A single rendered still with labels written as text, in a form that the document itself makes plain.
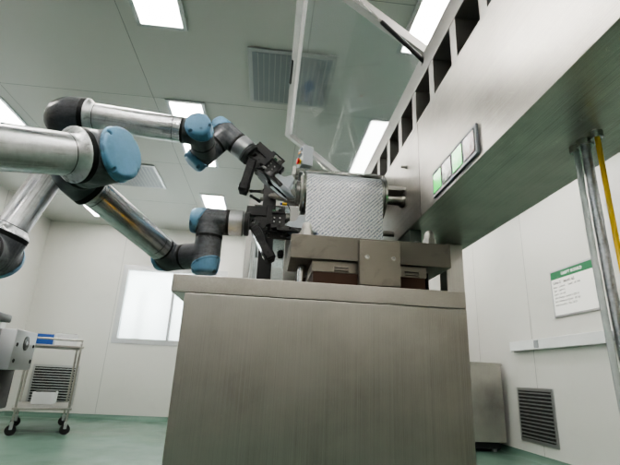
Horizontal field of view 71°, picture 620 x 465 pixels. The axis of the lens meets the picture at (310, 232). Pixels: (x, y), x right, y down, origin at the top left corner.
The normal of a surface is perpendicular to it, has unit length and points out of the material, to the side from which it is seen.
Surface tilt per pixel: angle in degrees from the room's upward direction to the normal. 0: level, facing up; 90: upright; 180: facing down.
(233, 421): 90
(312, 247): 90
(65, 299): 90
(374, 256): 90
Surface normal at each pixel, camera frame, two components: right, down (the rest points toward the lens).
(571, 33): -0.99, -0.07
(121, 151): 0.94, -0.11
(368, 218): 0.10, -0.30
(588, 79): -0.04, 0.95
